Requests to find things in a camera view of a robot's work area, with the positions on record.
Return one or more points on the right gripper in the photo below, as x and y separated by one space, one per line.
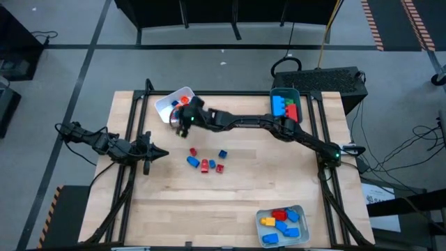
197 118

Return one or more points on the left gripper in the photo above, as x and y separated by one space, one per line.
146 151

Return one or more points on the small orange toy block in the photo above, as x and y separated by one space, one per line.
184 100
180 105

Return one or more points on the small blue toy cube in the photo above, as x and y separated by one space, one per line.
175 103
212 164
223 154

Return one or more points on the white plastic bin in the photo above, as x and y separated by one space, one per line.
163 108

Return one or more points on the small red toy cube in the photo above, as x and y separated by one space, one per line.
220 169
193 152

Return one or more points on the medium red toy block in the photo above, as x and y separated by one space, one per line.
279 215
204 166

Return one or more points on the large blue toy block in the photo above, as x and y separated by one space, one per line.
278 106

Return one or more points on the long green toy block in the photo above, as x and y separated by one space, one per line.
289 102

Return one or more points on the large red toy block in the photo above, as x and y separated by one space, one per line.
292 112

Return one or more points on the medium yellow toy block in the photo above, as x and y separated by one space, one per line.
267 221

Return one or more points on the light grey plastic bin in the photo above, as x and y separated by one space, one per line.
304 226

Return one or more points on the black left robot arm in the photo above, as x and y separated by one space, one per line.
111 148

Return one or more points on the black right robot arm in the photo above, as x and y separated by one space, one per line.
251 121

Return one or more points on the teal plastic bin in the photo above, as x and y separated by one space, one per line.
280 92

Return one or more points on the black hazard-striped floor mat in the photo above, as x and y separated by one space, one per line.
393 21
69 216

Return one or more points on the black folding partition screen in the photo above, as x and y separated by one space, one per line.
209 10

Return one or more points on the black mesh computer tower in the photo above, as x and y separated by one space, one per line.
320 81

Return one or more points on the black equipment case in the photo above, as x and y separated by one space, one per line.
8 111

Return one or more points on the black equipment cart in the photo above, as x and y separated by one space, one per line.
17 38

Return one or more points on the white printed paper sheet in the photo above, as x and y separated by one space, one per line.
378 200

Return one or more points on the black stand beam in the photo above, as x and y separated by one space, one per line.
411 203

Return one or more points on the black caster wheel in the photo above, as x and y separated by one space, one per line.
438 79

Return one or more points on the black aluminium table frame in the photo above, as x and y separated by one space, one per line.
226 93

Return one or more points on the small black table-edge camera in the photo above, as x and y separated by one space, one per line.
188 245

